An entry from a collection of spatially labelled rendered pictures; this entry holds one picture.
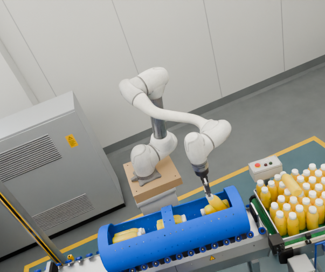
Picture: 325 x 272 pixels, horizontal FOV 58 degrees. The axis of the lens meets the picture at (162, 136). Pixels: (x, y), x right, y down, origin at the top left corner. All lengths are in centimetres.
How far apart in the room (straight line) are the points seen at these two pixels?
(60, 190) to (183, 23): 265
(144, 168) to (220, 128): 80
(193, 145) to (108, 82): 289
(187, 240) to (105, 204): 197
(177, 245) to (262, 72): 377
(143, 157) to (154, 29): 239
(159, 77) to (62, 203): 215
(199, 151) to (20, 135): 200
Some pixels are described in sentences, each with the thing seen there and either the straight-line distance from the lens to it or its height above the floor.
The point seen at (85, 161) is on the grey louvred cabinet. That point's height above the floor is 86.
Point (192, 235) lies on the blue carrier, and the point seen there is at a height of 115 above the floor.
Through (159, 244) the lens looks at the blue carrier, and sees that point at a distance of 176.
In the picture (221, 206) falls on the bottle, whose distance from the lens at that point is 178.
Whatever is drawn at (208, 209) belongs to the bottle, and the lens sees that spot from 187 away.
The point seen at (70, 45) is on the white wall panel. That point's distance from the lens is 400.
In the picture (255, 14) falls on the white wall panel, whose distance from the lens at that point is 472.
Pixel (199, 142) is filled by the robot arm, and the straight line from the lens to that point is 142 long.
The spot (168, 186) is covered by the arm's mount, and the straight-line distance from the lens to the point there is 221.
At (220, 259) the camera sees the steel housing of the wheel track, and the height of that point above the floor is 85.
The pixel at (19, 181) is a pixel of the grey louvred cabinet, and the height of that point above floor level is 95.
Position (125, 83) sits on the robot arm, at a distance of 175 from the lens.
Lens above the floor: 255
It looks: 34 degrees down
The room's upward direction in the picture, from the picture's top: 20 degrees counter-clockwise
